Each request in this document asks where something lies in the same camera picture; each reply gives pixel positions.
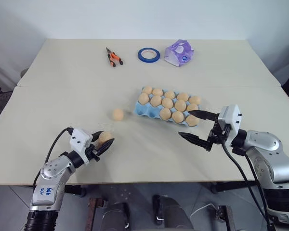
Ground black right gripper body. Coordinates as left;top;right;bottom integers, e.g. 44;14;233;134
206;118;232;152

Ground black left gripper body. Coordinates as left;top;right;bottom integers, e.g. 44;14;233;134
85;141;102;162

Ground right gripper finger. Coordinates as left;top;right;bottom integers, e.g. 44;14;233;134
178;131;210;149
187;110;220;121

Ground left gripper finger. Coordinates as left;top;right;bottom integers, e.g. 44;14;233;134
91;130;105;143
97;137;115;157

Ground blue egg carton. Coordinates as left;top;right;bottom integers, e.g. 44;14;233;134
133;87;201;128

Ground purple tissue pack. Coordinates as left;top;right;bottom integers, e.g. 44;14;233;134
163;39;194;67

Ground dark rounded shape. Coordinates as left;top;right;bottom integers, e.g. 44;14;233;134
103;202;131;231
152;194;194;231

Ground blue tape roll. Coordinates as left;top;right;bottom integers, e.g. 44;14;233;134
137;47;161;64

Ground orange black pliers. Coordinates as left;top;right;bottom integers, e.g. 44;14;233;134
105;47;125;68

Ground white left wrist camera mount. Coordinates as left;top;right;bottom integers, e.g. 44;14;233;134
69;128;93;166

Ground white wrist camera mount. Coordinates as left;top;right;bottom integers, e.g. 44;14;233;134
217;104;243;147
69;128;93;166

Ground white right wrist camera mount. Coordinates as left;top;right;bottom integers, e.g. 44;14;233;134
217;104;243;147

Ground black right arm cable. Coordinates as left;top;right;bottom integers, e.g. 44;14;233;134
221;138;274;231
244;154;268;217

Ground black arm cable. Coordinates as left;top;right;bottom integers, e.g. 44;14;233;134
32;127;74;191
221;138;274;231
244;154;268;217

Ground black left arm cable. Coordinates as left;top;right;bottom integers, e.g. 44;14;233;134
32;127;74;191

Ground black table frame bar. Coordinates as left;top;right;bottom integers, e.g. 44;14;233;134
64;184;88;197
210;181;259;193

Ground rusty metal bracket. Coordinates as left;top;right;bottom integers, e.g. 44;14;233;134
85;197;108;231
215;205;236;231

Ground white floor cable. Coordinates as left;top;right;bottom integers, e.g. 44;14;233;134
189;203;218;218

